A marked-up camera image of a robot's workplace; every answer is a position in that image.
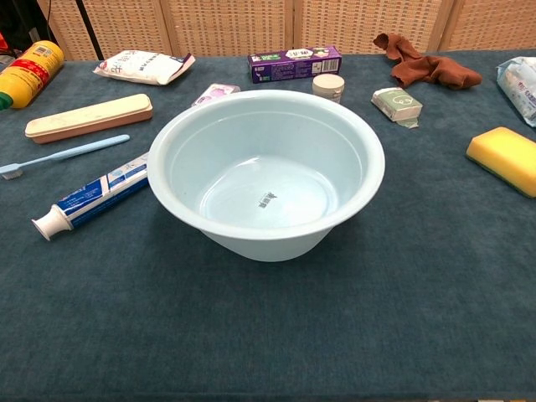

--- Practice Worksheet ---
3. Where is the yellow sponge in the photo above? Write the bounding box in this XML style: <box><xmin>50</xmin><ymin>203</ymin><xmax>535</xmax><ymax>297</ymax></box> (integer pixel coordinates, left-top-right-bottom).
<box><xmin>465</xmin><ymin>126</ymin><xmax>536</xmax><ymax>198</ymax></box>

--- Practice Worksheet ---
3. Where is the black tripod stand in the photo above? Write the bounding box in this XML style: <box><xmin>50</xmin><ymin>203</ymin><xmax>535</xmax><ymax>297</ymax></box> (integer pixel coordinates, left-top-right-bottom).
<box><xmin>75</xmin><ymin>0</ymin><xmax>105</xmax><ymax>60</ymax></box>

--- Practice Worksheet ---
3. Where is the pink beige toothbrush case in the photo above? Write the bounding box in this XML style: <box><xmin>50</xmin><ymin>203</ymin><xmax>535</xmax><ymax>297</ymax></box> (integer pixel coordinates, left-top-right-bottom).
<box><xmin>24</xmin><ymin>93</ymin><xmax>153</xmax><ymax>145</ymax></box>

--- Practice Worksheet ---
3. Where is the light blue toothbrush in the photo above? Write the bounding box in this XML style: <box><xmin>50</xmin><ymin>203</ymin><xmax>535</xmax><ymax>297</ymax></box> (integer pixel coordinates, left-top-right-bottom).
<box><xmin>0</xmin><ymin>134</ymin><xmax>131</xmax><ymax>181</ymax></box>

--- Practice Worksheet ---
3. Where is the green wrapped soap bar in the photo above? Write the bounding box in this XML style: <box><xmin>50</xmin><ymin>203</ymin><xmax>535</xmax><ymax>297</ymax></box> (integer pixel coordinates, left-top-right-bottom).
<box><xmin>370</xmin><ymin>86</ymin><xmax>424</xmax><ymax>129</ymax></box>

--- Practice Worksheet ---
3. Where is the light blue wet wipes pack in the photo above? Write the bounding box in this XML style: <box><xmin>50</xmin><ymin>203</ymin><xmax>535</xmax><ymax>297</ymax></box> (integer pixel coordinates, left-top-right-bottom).
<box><xmin>496</xmin><ymin>56</ymin><xmax>536</xmax><ymax>128</ymax></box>

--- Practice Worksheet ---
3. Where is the teal tablecloth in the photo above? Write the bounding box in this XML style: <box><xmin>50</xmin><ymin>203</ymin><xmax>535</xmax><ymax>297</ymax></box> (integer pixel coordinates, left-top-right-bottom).
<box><xmin>0</xmin><ymin>49</ymin><xmax>536</xmax><ymax>402</ymax></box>

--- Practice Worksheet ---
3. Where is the light blue plastic basin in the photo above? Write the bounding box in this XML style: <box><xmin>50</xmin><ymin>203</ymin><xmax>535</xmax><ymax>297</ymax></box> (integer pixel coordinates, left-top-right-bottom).
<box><xmin>147</xmin><ymin>89</ymin><xmax>386</xmax><ymax>263</ymax></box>

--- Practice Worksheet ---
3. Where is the purple toothpaste box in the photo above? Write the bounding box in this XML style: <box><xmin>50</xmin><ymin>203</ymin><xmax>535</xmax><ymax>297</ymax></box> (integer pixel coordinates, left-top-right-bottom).
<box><xmin>246</xmin><ymin>45</ymin><xmax>343</xmax><ymax>85</ymax></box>

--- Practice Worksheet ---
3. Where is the white plastic pouch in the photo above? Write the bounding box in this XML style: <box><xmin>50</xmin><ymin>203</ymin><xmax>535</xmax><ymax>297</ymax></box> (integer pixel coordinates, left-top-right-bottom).
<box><xmin>92</xmin><ymin>49</ymin><xmax>197</xmax><ymax>86</ymax></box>

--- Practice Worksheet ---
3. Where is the yellow bottle with red label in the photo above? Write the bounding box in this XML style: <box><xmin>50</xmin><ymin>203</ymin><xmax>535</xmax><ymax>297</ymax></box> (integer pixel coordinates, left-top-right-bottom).
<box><xmin>0</xmin><ymin>39</ymin><xmax>65</xmax><ymax>111</ymax></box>

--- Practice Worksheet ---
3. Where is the wicker folding screen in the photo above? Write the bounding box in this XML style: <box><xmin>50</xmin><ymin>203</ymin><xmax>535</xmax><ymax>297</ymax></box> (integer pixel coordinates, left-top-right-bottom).
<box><xmin>36</xmin><ymin>0</ymin><xmax>536</xmax><ymax>62</ymax></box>

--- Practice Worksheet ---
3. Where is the brown crumpled cloth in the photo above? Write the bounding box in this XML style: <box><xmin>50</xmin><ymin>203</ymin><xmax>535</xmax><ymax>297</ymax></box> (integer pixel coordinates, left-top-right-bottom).
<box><xmin>373</xmin><ymin>33</ymin><xmax>483</xmax><ymax>90</ymax></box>

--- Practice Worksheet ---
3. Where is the clear purple floss box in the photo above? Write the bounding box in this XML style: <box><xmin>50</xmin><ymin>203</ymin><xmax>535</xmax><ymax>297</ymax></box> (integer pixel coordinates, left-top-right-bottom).
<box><xmin>191</xmin><ymin>82</ymin><xmax>242</xmax><ymax>108</ymax></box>

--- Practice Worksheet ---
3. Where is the small white round jar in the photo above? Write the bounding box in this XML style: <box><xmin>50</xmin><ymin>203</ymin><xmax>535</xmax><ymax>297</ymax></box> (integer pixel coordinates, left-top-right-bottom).
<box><xmin>312</xmin><ymin>74</ymin><xmax>346</xmax><ymax>105</ymax></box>

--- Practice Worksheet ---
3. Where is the blue white toothpaste tube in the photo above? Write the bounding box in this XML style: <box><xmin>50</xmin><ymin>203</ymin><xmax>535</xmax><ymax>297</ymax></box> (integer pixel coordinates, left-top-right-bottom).
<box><xmin>31</xmin><ymin>152</ymin><xmax>151</xmax><ymax>242</ymax></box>

